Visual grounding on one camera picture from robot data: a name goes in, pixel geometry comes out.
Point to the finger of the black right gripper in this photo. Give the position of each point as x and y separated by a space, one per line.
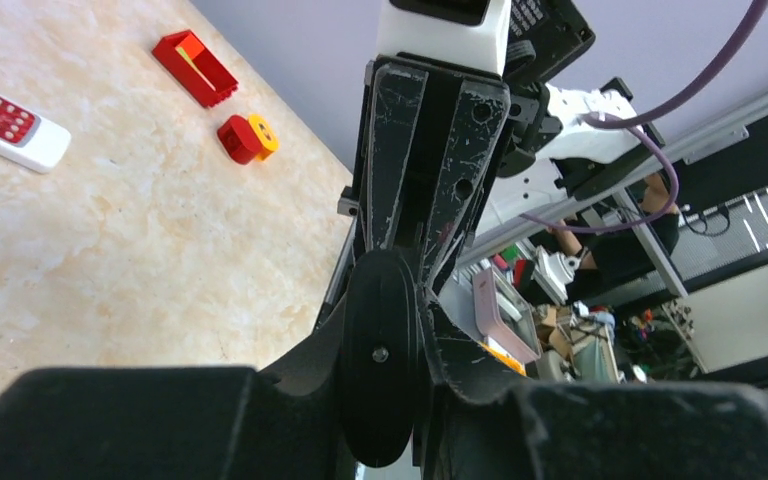
480 112
398 92

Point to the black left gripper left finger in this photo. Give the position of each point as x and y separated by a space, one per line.
220 422

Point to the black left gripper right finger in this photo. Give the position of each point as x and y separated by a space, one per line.
485 421

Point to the white remote control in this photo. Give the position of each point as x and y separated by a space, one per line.
30 139

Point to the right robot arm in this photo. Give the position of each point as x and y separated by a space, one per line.
547 153

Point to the pink storage box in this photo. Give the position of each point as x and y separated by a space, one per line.
503 319

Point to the person in black shirt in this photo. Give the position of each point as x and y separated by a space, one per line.
612 259

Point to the red plastic bin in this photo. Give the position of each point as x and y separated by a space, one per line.
195 68

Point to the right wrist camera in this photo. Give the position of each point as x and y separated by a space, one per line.
471 34

